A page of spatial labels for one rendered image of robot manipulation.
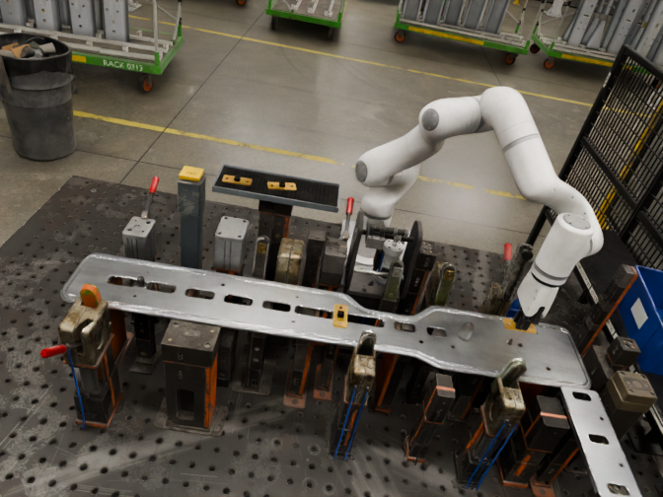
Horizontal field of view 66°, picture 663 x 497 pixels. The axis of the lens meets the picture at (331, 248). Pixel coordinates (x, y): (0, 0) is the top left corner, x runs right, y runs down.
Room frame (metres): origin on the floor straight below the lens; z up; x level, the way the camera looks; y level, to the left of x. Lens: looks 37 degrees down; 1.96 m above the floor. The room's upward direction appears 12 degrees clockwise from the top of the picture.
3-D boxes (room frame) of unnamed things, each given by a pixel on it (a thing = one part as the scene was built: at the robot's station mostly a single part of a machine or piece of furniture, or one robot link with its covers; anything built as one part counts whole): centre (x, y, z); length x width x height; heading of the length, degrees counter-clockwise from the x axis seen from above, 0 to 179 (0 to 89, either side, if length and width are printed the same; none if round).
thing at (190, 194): (1.30, 0.45, 0.92); 0.08 x 0.08 x 0.44; 3
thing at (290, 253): (1.14, 0.11, 0.89); 0.13 x 0.11 x 0.38; 3
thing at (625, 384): (0.91, -0.81, 0.88); 0.08 x 0.08 x 0.36; 3
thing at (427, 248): (1.22, -0.27, 0.91); 0.07 x 0.05 x 0.42; 3
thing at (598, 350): (1.03, -0.79, 0.85); 0.12 x 0.03 x 0.30; 3
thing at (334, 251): (1.19, -0.01, 0.89); 0.13 x 0.11 x 0.38; 3
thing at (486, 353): (0.99, -0.04, 1.00); 1.38 x 0.22 x 0.02; 93
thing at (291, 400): (0.99, 0.02, 0.84); 0.17 x 0.06 x 0.29; 3
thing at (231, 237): (1.14, 0.28, 0.90); 0.13 x 0.10 x 0.41; 3
